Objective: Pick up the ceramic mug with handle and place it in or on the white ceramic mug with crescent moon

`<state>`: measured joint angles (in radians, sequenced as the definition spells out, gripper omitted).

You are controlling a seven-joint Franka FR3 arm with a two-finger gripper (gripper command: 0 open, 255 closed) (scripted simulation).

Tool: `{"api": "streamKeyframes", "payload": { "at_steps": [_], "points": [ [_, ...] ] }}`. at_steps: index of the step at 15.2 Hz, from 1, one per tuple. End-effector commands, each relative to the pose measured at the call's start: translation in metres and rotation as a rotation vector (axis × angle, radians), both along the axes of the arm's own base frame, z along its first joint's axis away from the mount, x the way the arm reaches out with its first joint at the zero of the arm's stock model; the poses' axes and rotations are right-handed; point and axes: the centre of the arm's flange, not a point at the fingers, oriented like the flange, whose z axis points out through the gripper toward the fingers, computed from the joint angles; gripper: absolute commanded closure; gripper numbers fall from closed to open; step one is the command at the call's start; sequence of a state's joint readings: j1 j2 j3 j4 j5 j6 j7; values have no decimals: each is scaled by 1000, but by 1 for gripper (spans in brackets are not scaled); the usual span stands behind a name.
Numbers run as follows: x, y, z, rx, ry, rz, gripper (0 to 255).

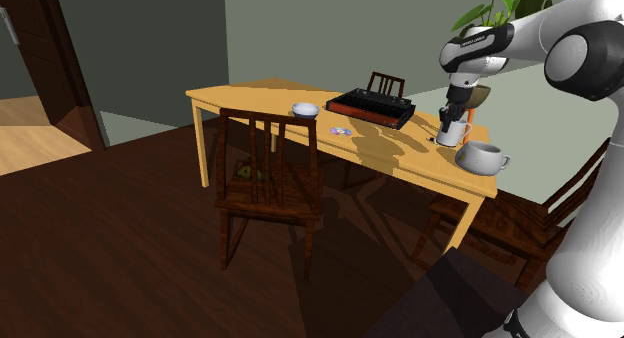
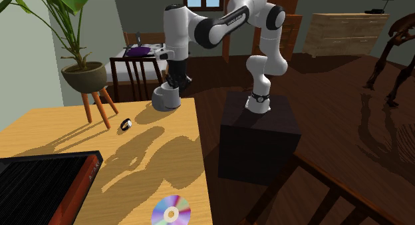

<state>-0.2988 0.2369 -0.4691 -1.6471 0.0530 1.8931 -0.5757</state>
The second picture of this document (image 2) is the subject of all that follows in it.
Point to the brown wooden chair back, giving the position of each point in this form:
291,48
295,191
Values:
150,37

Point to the light wooden chest of drawers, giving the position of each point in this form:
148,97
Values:
347,34

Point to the brown wooden chair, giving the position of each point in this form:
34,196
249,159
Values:
337,190
150,37

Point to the dark brown animal sculpture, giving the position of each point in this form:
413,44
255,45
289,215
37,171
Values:
400,33

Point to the brown wooden door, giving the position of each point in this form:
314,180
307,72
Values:
291,26

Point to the potted plant on wooden legs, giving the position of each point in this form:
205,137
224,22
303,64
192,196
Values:
85,76

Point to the dark robot stand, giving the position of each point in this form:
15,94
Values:
259,143

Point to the dark wooden slat chair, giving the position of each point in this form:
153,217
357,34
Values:
136,59

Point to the white grey mug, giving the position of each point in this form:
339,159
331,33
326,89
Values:
168,99

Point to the black device with antenna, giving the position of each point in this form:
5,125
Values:
374,11

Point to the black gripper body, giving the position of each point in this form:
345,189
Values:
177,70

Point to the white covered table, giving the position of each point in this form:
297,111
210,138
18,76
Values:
147,68

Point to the iridescent compact disc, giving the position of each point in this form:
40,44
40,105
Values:
180,206

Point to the black red ribbed console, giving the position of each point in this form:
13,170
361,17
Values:
35,188

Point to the purple round cushion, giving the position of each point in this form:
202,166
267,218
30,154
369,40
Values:
137,51

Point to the light wooden table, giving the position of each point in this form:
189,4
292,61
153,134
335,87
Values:
97,136

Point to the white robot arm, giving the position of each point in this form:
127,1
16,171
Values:
269,63

